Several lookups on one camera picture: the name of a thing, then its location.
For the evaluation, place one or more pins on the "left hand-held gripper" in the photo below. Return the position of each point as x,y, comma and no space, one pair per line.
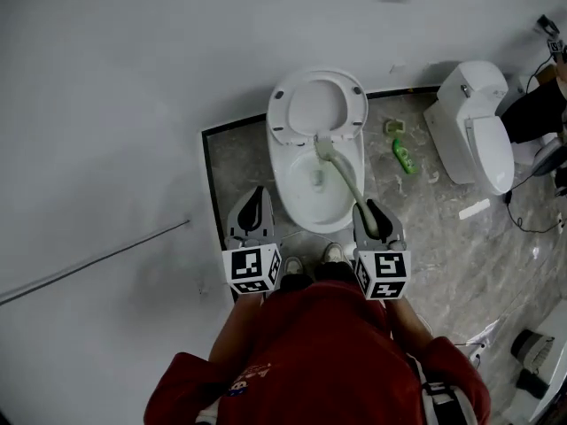
250,268

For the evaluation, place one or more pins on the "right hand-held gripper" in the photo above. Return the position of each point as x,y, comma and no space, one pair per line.
383,270

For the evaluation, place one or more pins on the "white round toilet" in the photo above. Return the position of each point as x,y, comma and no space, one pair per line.
292,193

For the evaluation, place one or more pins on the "pale green toilet brush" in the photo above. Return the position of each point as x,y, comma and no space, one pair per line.
345,171

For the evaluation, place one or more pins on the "person's right forearm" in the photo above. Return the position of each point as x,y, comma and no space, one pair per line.
409,326

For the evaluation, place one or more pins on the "person's left forearm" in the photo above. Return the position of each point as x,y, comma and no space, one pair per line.
230,330

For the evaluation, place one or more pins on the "small clear plastic container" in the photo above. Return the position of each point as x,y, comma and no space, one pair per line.
388,126

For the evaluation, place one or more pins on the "white toilet with closed lid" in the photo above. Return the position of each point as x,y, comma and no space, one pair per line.
474,104

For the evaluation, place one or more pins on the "person's right shoe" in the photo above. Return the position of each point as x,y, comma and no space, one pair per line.
333,252

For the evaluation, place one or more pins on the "person's shoe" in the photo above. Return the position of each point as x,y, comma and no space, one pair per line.
293,266
333,252

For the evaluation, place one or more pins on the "person's left shoe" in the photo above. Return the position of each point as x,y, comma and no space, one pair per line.
293,266

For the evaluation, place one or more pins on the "black trousers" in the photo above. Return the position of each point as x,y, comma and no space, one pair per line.
294,281

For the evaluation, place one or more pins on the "green bottle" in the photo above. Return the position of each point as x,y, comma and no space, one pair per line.
405,156

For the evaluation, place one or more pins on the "white flat strip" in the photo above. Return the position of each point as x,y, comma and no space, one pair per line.
474,209

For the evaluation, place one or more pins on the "red shirt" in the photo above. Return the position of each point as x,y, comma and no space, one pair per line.
319,352

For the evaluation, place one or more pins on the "black white round device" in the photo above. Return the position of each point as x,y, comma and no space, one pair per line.
547,159

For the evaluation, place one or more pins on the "black bag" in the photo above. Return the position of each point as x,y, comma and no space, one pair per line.
531,383

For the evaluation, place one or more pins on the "thin grey wall conduit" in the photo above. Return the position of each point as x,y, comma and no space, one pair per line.
97,258

